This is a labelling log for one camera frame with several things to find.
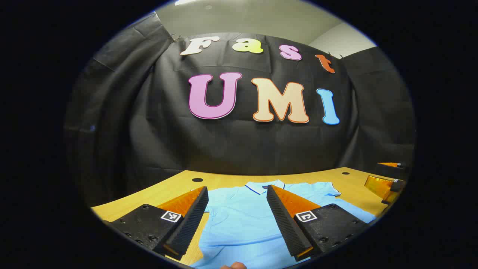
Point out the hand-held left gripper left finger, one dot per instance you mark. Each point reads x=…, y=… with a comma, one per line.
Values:
x=194, y=216

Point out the light blue T-shirt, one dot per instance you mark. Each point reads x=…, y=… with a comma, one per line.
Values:
x=239, y=224

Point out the black backdrop cloth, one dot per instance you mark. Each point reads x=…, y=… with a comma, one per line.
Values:
x=261, y=149

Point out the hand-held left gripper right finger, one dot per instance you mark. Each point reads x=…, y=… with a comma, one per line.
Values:
x=283, y=224

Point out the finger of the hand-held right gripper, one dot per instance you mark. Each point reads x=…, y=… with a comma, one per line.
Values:
x=392, y=164
x=379, y=186

